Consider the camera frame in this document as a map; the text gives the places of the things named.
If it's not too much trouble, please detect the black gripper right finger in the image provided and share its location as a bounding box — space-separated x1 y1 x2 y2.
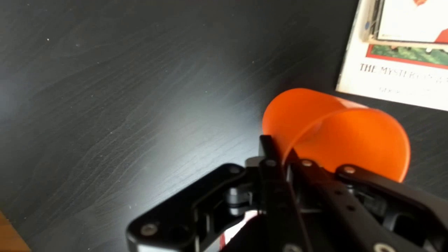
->
284 147 448 252

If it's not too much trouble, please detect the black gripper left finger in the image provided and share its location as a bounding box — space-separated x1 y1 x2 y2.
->
125 133 300 252

